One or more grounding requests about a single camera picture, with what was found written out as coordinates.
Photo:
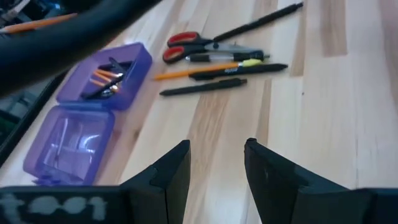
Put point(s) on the black marker pen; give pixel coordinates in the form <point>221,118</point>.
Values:
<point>248,70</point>

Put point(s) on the black and red scissors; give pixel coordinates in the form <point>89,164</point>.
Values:
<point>183,38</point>

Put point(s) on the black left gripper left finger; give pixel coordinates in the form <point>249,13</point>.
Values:
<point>177,186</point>

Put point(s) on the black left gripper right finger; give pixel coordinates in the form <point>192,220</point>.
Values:
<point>280,199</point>

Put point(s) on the orange pencil with yellow cap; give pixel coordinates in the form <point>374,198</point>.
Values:
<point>202,69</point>

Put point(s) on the purple plastic supply box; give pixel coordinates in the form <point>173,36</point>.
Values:
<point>68,146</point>

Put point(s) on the black click pen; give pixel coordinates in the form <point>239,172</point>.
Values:
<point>202,87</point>
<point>116,65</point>
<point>99,90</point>
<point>258,21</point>

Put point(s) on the black metal table frame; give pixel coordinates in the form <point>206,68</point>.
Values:
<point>31,119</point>

